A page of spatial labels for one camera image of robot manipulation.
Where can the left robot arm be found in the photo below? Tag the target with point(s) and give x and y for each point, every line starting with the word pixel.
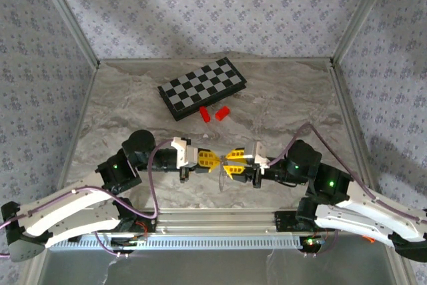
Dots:
pixel 66 211

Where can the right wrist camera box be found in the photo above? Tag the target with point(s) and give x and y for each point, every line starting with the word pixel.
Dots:
pixel 257 155

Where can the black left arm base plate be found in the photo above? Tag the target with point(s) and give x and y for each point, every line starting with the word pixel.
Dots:
pixel 150 225

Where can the short red toy brick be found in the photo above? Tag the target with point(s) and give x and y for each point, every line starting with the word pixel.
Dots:
pixel 222 113

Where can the long red toy brick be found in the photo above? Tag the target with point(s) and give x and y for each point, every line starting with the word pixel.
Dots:
pixel 205 114

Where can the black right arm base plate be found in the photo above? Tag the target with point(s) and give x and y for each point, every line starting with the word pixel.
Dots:
pixel 283 221

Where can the small circuit board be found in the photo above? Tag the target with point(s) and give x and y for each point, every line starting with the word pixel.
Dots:
pixel 128 241
pixel 312 242

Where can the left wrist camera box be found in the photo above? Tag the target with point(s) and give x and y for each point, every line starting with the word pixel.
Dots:
pixel 183 153

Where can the black grey chessboard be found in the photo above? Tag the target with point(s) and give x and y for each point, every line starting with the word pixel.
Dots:
pixel 200 86

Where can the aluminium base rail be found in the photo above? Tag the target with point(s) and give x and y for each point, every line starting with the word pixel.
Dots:
pixel 217 221

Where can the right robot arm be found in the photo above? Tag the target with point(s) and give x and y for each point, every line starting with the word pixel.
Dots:
pixel 367 218

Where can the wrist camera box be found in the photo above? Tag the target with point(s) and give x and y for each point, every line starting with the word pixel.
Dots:
pixel 257 155
pixel 183 153

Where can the aluminium frame post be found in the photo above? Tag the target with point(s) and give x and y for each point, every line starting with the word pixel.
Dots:
pixel 360 14
pixel 70 14

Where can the aluminium side rail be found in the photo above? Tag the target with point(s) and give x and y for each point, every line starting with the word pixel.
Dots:
pixel 85 98
pixel 345 98

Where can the grey metal sheet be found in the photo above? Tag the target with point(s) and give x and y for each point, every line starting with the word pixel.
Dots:
pixel 200 268

